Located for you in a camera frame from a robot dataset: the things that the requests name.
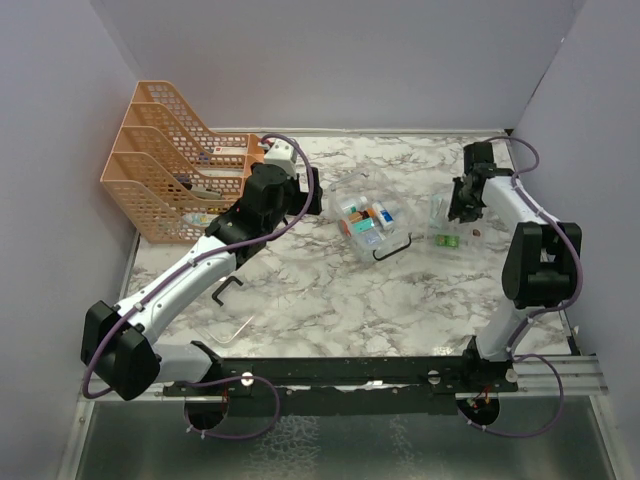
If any clear compartment tray insert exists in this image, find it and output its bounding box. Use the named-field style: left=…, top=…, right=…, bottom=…
left=426, top=192, right=487, bottom=262

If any red white box in organizer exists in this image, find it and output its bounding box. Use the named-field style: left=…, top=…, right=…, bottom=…
left=212, top=146, right=247, bottom=155

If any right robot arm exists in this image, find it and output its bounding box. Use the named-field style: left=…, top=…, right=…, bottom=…
left=447, top=139, right=583, bottom=391

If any stapler in organizer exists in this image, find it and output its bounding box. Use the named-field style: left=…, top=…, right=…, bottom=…
left=174, top=182, right=223, bottom=201

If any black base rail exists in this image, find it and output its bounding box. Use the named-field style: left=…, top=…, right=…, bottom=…
left=163, top=348, right=518, bottom=417

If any clear medicine kit box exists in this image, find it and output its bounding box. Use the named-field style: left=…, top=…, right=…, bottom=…
left=328, top=167, right=416, bottom=263

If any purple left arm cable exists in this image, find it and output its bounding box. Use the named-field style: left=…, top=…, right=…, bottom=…
left=80, top=132, right=321, bottom=441

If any small green box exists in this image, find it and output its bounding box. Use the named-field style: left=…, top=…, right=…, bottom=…
left=434, top=235, right=460, bottom=249

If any blue white gauze packet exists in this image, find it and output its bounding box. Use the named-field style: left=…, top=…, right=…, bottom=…
left=358, top=228, right=386, bottom=258

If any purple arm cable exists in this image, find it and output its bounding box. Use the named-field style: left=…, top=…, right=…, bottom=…
left=467, top=135, right=586, bottom=439
left=80, top=132, right=321, bottom=441

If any teal bandage packet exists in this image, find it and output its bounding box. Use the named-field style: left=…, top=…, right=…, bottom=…
left=351, top=218, right=375, bottom=234

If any tube package in organizer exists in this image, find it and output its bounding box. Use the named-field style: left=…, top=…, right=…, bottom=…
left=182, top=212, right=216, bottom=228

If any blue white tube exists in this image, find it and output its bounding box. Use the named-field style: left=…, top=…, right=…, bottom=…
left=372, top=201, right=394, bottom=230

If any orange plastic file organizer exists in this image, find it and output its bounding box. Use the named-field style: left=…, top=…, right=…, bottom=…
left=100, top=80, right=264, bottom=244

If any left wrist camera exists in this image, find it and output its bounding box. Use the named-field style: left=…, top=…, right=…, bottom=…
left=259, top=139, right=298, bottom=176

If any clear teal pad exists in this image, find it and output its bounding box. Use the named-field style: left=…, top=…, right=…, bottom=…
left=429, top=194, right=446, bottom=229

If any white plastic bottle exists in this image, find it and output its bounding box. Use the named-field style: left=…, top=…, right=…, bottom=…
left=340, top=196, right=368, bottom=215

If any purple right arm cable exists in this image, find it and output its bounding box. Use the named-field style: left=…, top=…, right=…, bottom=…
left=467, top=135, right=586, bottom=439

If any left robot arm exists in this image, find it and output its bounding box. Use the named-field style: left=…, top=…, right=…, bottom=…
left=80, top=163, right=322, bottom=400

